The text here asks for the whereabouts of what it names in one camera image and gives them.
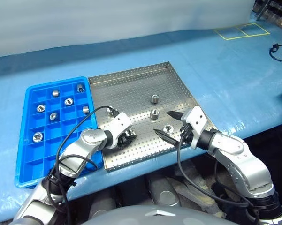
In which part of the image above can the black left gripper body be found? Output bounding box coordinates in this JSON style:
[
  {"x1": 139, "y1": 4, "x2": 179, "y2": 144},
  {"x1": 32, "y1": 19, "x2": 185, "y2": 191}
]
[{"x1": 117, "y1": 132, "x2": 131, "y2": 151}]

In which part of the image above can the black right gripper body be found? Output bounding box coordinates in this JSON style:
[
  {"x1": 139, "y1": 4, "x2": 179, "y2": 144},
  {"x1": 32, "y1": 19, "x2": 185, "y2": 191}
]
[{"x1": 178, "y1": 117, "x2": 196, "y2": 148}]

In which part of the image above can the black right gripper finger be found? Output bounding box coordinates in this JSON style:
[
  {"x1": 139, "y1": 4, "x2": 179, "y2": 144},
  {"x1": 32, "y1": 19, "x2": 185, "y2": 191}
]
[
  {"x1": 152, "y1": 128, "x2": 181, "y2": 148},
  {"x1": 166, "y1": 110, "x2": 185, "y2": 121}
]

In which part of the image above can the perforated steel tray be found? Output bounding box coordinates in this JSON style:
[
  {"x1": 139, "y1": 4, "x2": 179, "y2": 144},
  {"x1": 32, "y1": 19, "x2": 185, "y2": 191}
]
[{"x1": 88, "y1": 61, "x2": 218, "y2": 173}]

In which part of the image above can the blue plastic compartment tray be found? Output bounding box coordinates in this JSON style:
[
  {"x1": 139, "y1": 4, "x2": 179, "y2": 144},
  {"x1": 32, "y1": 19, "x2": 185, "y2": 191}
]
[{"x1": 15, "y1": 76, "x2": 104, "y2": 189}]

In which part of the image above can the grey rounded cylinder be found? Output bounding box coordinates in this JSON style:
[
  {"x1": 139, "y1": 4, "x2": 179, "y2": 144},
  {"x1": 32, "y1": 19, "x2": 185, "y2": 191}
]
[
  {"x1": 147, "y1": 175, "x2": 182, "y2": 207},
  {"x1": 88, "y1": 187, "x2": 118, "y2": 220}
]

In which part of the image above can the blue plastic table cover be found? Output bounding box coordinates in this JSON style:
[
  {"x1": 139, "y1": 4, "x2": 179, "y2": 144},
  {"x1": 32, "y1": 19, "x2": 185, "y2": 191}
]
[{"x1": 0, "y1": 22, "x2": 282, "y2": 223}]

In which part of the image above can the grey robot torso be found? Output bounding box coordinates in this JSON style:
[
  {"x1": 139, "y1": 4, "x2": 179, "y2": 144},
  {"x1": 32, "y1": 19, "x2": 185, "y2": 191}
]
[{"x1": 81, "y1": 205, "x2": 229, "y2": 225}]

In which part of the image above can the yellow tape rectangle marking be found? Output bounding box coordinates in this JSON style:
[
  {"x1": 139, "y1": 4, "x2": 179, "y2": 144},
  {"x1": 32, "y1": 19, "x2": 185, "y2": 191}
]
[{"x1": 213, "y1": 22, "x2": 271, "y2": 41}]

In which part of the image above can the dark metal rack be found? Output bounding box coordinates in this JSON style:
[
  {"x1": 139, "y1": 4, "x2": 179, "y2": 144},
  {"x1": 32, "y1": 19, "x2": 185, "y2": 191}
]
[{"x1": 252, "y1": 0, "x2": 282, "y2": 27}]

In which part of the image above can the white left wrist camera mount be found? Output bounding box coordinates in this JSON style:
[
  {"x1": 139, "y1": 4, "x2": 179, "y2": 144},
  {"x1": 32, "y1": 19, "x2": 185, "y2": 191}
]
[{"x1": 106, "y1": 112, "x2": 133, "y2": 150}]

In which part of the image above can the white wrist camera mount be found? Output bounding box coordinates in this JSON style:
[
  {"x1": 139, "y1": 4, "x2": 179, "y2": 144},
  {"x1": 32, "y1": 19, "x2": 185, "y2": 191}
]
[
  {"x1": 106, "y1": 112, "x2": 133, "y2": 150},
  {"x1": 181, "y1": 105, "x2": 208, "y2": 150}
]

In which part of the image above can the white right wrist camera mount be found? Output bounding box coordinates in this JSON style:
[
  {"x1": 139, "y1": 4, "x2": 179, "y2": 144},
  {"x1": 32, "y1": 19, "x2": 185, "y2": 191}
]
[{"x1": 181, "y1": 105, "x2": 208, "y2": 150}]

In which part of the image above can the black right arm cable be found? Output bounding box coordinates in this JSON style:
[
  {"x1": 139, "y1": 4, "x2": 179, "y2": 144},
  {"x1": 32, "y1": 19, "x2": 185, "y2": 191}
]
[{"x1": 177, "y1": 131, "x2": 261, "y2": 225}]

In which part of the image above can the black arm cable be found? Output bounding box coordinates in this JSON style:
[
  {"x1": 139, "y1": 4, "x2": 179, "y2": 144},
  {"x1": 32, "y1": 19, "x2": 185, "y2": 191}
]
[
  {"x1": 45, "y1": 105, "x2": 119, "y2": 225},
  {"x1": 177, "y1": 131, "x2": 261, "y2": 225}
]

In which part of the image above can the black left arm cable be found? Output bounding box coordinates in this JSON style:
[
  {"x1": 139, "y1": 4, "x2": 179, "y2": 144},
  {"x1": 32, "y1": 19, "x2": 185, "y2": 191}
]
[{"x1": 45, "y1": 105, "x2": 119, "y2": 225}]

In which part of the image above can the black cable with plug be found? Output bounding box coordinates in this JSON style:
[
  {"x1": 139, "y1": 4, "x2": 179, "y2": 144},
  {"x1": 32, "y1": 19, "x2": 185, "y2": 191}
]
[{"x1": 269, "y1": 43, "x2": 282, "y2": 64}]

